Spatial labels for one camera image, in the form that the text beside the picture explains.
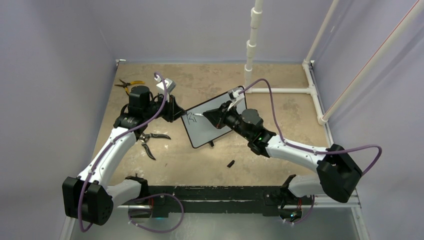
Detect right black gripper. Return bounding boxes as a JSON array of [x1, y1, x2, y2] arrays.
[[204, 100, 252, 141]]

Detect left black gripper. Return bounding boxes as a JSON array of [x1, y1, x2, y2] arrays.
[[143, 91, 186, 123]]

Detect small black-framed whiteboard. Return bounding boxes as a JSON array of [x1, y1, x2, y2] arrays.
[[181, 86, 247, 149]]

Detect black marker cap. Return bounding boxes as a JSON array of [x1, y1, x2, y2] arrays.
[[226, 160, 235, 168]]

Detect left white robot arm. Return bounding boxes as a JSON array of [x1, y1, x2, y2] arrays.
[[62, 83, 184, 233]]

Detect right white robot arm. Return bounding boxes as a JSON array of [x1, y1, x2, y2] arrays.
[[202, 108, 363, 204]]

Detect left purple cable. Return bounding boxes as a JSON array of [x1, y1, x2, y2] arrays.
[[77, 71, 168, 233]]

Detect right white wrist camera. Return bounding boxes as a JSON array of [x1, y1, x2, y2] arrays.
[[227, 87, 245, 111]]

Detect black handled pliers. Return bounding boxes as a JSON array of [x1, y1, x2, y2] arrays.
[[138, 132, 172, 161]]

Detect yellow handled pliers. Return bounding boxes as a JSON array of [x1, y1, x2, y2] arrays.
[[114, 79, 145, 96]]

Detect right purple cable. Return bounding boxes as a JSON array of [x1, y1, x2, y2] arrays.
[[238, 78, 383, 176]]

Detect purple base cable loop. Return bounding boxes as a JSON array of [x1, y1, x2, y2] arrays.
[[127, 193, 186, 234]]

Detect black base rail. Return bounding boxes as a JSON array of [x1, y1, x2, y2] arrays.
[[99, 184, 362, 220]]

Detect white PVC pipe frame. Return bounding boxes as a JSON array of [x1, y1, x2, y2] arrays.
[[241, 0, 424, 127]]

